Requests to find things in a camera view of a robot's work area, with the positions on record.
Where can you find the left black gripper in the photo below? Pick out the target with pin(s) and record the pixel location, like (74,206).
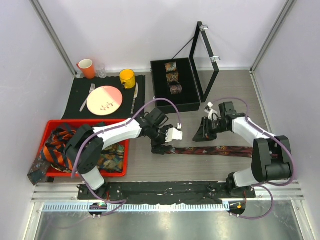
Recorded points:
(157,148)

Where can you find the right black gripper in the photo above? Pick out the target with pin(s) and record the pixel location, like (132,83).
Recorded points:
(204,133)

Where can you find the dark red patterned tie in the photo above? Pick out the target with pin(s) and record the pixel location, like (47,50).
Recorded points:
(231,151)

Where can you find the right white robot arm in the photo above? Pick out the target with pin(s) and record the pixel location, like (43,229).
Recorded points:
(271,158)

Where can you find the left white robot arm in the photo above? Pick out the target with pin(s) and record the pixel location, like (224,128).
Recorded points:
(86,145)

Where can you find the black box lid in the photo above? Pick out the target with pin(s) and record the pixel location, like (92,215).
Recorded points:
(204,63)

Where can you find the rolled tie bottom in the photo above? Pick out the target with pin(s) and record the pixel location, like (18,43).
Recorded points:
(175,89)

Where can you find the rolled tie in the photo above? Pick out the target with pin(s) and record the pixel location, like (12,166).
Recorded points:
(170,67)
(172,77)
(175,89)

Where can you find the teal floral tie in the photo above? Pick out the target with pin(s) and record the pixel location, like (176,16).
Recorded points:
(112,158)

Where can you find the black tie box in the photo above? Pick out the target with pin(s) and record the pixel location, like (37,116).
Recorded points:
(189,99)

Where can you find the rolled tie middle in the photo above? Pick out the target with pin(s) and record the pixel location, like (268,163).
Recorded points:
(172,77)

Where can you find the silver knife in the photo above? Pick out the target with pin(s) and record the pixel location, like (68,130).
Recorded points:
(134,98)

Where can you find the rolled tie top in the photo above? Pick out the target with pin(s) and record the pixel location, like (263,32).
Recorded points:
(170,67)

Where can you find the pink cream plate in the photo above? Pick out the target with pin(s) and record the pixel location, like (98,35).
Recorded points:
(104,100)

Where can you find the yellow mug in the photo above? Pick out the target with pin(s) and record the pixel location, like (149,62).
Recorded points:
(127,78)

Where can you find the silver fork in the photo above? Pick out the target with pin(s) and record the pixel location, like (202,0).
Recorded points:
(92,88)

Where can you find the black placemat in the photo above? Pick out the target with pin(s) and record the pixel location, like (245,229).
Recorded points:
(80,89)

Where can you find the clear glass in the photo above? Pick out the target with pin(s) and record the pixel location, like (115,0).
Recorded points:
(101,70)

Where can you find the orange navy striped tie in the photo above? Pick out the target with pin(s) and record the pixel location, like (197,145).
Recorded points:
(53,150)

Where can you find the orange cup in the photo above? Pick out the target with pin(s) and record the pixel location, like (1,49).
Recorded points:
(87,68)

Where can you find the red plastic bin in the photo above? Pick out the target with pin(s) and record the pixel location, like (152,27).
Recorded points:
(76,123)

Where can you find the navy speckled tie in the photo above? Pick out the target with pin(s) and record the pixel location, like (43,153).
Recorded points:
(38,170)

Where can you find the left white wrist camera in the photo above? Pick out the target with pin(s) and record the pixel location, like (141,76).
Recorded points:
(173,134)

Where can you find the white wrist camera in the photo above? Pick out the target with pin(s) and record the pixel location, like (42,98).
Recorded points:
(173,134)
(212,114)

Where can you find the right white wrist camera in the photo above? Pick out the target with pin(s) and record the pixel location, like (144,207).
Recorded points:
(212,114)

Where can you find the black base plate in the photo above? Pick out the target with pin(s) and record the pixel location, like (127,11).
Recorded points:
(165,192)

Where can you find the white cable duct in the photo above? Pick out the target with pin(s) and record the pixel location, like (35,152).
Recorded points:
(95,207)

